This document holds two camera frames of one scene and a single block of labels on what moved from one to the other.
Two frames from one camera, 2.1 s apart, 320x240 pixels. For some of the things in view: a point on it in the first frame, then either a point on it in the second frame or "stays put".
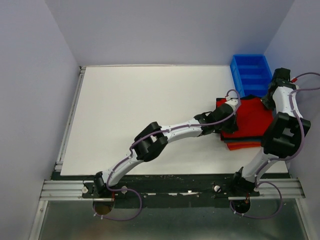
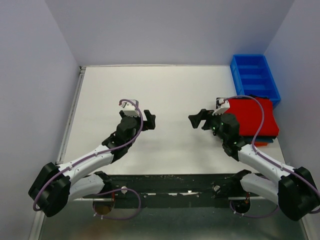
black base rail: x=163 y=191 stays put
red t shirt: x=253 y=118 stays put
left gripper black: x=232 y=126 → x=149 y=124
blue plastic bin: x=252 y=73 stays put
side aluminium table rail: x=61 y=156 stays put
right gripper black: x=269 y=106 → x=203 y=114
